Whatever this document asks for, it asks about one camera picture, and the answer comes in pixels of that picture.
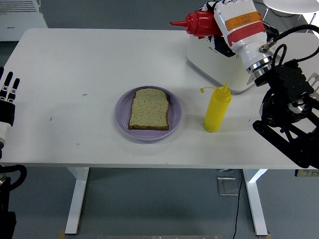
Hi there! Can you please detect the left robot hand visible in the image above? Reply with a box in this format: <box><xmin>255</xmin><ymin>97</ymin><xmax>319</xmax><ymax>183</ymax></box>
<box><xmin>0</xmin><ymin>66</ymin><xmax>20</xmax><ymax>145</ymax></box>

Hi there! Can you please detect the white round table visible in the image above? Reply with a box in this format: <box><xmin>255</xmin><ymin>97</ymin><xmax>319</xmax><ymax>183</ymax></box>
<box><xmin>263</xmin><ymin>0</ymin><xmax>319</xmax><ymax>33</ymax></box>

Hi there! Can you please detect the white floor appliance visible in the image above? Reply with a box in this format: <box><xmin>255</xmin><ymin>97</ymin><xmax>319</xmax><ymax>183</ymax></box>
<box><xmin>0</xmin><ymin>0</ymin><xmax>48</xmax><ymax>42</ymax></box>

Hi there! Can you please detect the red squeeze bottle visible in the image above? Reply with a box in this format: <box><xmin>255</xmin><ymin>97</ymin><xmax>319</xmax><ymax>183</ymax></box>
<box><xmin>169</xmin><ymin>9</ymin><xmax>225</xmax><ymax>40</ymax></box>

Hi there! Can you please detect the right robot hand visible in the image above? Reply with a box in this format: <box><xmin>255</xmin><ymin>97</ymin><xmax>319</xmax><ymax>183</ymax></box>
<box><xmin>204</xmin><ymin>0</ymin><xmax>274</xmax><ymax>70</ymax></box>

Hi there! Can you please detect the table control box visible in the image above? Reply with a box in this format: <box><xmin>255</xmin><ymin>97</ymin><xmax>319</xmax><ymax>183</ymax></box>
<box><xmin>295</xmin><ymin>168</ymin><xmax>319</xmax><ymax>177</ymax></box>

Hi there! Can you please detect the yellow squeeze bottle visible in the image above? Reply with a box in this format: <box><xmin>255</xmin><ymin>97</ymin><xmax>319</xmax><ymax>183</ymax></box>
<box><xmin>199</xmin><ymin>82</ymin><xmax>232</xmax><ymax>133</ymax></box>

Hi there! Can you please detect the metal toast rack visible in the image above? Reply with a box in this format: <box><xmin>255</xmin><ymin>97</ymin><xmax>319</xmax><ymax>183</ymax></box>
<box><xmin>308</xmin><ymin>72</ymin><xmax>319</xmax><ymax>95</ymax></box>

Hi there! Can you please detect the clear floor plate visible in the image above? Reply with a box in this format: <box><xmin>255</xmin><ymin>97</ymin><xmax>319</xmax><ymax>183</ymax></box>
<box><xmin>216</xmin><ymin>176</ymin><xmax>239</xmax><ymax>197</ymax></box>

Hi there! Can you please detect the white chrome toaster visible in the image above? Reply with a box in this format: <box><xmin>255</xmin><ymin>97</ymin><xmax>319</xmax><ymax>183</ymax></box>
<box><xmin>186</xmin><ymin>21</ymin><xmax>280</xmax><ymax>95</ymax></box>

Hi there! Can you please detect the bread slice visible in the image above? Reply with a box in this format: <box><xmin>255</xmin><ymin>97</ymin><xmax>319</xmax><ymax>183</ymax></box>
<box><xmin>128</xmin><ymin>88</ymin><xmax>170</xmax><ymax>131</ymax></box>

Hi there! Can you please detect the purple plate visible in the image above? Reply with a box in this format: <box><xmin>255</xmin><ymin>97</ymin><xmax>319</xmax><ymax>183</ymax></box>
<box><xmin>114</xmin><ymin>86</ymin><xmax>183</xmax><ymax>141</ymax></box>

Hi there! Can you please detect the white table leg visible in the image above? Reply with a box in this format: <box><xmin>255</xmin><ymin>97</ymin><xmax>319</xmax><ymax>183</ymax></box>
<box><xmin>243</xmin><ymin>168</ymin><xmax>269</xmax><ymax>237</ymax></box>
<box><xmin>64</xmin><ymin>167</ymin><xmax>90</xmax><ymax>236</ymax></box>

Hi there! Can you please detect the black floor cable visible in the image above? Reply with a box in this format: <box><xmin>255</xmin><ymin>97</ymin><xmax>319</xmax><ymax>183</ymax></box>
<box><xmin>233</xmin><ymin>169</ymin><xmax>244</xmax><ymax>239</ymax></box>

